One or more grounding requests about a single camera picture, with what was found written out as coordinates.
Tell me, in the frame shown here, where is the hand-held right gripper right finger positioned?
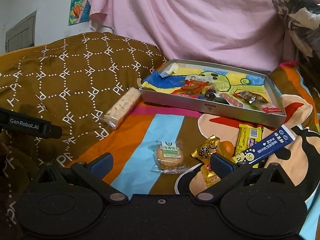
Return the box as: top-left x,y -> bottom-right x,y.
194,153 -> 293,203

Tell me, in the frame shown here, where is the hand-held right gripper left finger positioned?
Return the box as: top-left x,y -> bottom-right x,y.
31,153 -> 129,203

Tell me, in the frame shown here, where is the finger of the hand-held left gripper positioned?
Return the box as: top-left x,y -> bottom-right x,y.
41,122 -> 63,140

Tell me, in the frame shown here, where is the orange mandarin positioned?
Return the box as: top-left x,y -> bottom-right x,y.
221,141 -> 236,156

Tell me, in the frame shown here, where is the yellow biscuit packet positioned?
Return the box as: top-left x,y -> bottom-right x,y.
234,124 -> 265,165

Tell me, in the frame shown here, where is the red sausage packet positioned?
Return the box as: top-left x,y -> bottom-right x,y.
217,92 -> 245,108

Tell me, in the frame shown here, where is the clear packet of dark dates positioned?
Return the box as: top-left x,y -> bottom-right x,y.
202,90 -> 222,103

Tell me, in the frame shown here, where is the metal tray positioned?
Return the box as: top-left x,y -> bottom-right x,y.
139,59 -> 287,127

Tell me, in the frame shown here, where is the red clear snack packet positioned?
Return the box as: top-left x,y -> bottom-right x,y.
179,85 -> 204,97

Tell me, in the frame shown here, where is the gold orange snack packet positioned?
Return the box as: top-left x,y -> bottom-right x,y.
201,162 -> 223,188

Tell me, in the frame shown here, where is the gold foil candy packet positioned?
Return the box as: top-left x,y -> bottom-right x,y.
190,134 -> 222,160

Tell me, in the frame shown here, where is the brown patterned pillow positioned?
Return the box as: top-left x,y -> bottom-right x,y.
0,32 -> 168,240

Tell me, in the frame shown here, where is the green label biscuit packet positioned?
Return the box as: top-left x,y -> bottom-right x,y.
150,140 -> 187,175

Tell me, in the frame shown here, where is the blue stick sachet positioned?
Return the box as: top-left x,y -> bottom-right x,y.
246,125 -> 297,168

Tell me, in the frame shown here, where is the white rice cracker bar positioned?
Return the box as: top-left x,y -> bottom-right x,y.
103,87 -> 142,130

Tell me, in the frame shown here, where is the mustard bed sheet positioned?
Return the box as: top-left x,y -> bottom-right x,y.
0,44 -> 48,67

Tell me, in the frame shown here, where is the cartoon printed bedsheet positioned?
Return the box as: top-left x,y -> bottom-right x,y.
67,61 -> 320,240

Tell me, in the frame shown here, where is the white header meat snack packet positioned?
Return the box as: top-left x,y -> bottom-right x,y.
184,74 -> 213,90

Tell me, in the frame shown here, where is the pink hanging sheet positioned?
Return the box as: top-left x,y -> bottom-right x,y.
82,0 -> 298,75

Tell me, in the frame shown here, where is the clear bag of patterned cloth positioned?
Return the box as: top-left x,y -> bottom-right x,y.
271,0 -> 320,91

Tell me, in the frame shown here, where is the wall poster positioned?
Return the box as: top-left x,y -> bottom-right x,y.
68,0 -> 92,26

